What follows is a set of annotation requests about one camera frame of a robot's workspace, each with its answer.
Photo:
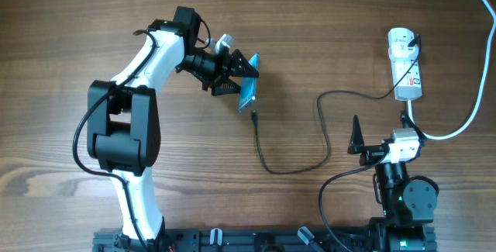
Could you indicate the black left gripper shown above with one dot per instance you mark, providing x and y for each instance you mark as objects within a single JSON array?
[{"x": 225, "y": 70}]

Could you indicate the blue screen smartphone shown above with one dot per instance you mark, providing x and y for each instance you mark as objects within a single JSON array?
[{"x": 248, "y": 89}]

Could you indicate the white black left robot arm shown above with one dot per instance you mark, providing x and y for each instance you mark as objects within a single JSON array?
[{"x": 122, "y": 121}]

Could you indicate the white USB charger plug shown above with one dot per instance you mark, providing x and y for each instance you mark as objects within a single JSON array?
[{"x": 403, "y": 50}]

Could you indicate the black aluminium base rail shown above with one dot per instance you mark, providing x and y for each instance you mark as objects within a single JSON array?
[{"x": 363, "y": 238}]

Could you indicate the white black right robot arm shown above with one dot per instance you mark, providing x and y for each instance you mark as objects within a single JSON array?
[{"x": 408, "y": 202}]

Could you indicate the white power strip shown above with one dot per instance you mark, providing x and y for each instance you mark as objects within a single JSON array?
[{"x": 405, "y": 73}]

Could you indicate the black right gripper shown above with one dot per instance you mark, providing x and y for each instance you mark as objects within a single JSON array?
[{"x": 372, "y": 153}]

